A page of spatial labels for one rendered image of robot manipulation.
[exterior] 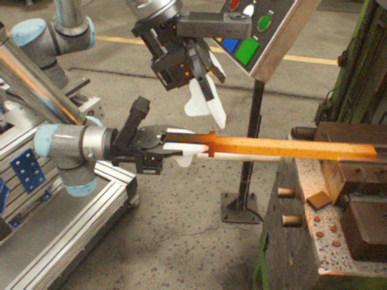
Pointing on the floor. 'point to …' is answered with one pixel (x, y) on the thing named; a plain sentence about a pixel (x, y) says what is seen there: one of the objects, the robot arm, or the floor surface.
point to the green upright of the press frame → (366, 101)
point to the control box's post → (251, 136)
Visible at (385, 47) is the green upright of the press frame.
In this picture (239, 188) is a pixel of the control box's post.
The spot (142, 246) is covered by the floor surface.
